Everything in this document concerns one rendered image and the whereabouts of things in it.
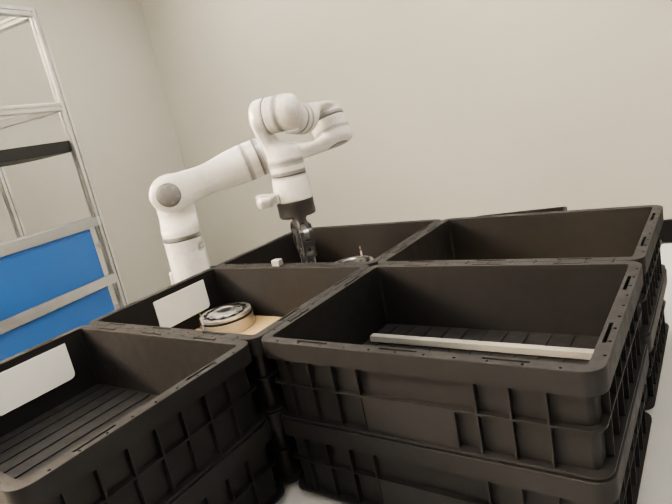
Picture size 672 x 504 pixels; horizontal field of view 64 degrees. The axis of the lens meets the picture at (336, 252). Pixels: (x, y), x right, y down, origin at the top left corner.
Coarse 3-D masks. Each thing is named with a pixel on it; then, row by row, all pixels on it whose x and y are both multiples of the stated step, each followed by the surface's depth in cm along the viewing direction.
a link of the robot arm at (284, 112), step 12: (276, 96) 102; (288, 96) 102; (264, 108) 102; (276, 108) 101; (288, 108) 101; (300, 108) 104; (264, 120) 103; (276, 120) 102; (288, 120) 102; (300, 120) 104; (276, 132) 105; (288, 132) 112; (300, 132) 114
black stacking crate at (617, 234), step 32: (448, 224) 113; (480, 224) 109; (512, 224) 105; (544, 224) 102; (576, 224) 99; (608, 224) 96; (640, 224) 93; (416, 256) 101; (448, 256) 112; (480, 256) 111; (512, 256) 107; (544, 256) 104; (576, 256) 100; (608, 256) 97; (640, 320) 72
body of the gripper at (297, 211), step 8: (304, 200) 106; (312, 200) 108; (280, 208) 107; (288, 208) 106; (296, 208) 106; (304, 208) 106; (312, 208) 108; (280, 216) 108; (288, 216) 107; (296, 216) 106; (304, 216) 107; (296, 224) 107
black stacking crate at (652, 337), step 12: (660, 288) 85; (660, 300) 83; (660, 312) 82; (660, 324) 86; (648, 336) 72; (660, 336) 86; (648, 348) 72; (660, 348) 87; (660, 360) 85; (648, 372) 74; (660, 372) 82; (648, 384) 76; (648, 396) 76; (648, 408) 74
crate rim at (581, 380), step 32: (640, 288) 65; (288, 320) 73; (608, 320) 54; (288, 352) 65; (320, 352) 62; (352, 352) 60; (384, 352) 57; (416, 352) 56; (448, 352) 54; (608, 352) 48; (480, 384) 52; (512, 384) 50; (544, 384) 48; (576, 384) 46; (608, 384) 47
